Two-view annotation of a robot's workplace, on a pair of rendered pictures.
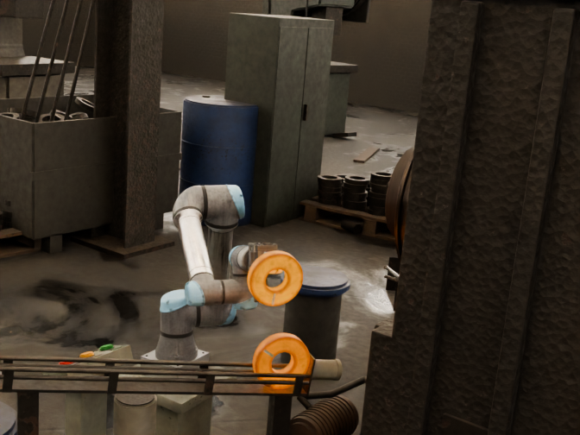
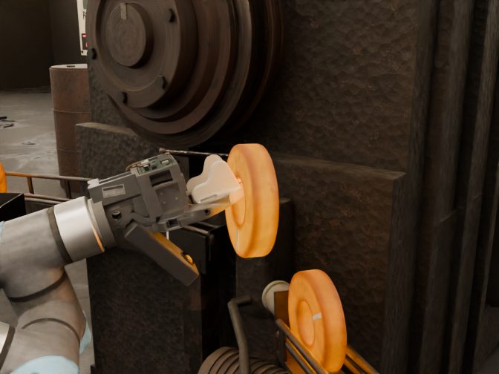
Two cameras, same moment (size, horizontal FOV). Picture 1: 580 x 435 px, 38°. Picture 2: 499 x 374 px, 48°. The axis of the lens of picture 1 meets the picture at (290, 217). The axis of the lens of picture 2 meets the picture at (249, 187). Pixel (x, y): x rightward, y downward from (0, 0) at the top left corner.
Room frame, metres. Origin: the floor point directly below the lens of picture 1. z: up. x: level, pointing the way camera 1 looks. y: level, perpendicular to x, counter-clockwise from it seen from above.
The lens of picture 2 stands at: (2.12, 0.75, 1.12)
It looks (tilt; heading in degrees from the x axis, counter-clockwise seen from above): 16 degrees down; 274
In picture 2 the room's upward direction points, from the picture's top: straight up
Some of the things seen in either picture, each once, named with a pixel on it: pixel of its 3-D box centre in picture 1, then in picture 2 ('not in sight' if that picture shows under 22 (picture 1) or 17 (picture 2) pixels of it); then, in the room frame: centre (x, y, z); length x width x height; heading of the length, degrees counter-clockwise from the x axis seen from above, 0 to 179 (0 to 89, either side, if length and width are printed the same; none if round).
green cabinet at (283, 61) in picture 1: (277, 118); not in sight; (6.30, 0.16, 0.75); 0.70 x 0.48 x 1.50; 145
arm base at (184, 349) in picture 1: (176, 342); not in sight; (2.77, 0.37, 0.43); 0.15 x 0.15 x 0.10
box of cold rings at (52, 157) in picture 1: (67, 163); not in sight; (5.55, 1.53, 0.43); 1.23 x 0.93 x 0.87; 143
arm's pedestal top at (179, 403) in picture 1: (175, 379); not in sight; (2.77, 0.36, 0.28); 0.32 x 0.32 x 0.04; 59
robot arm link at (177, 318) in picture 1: (179, 311); not in sight; (2.78, 0.37, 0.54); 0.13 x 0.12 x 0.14; 109
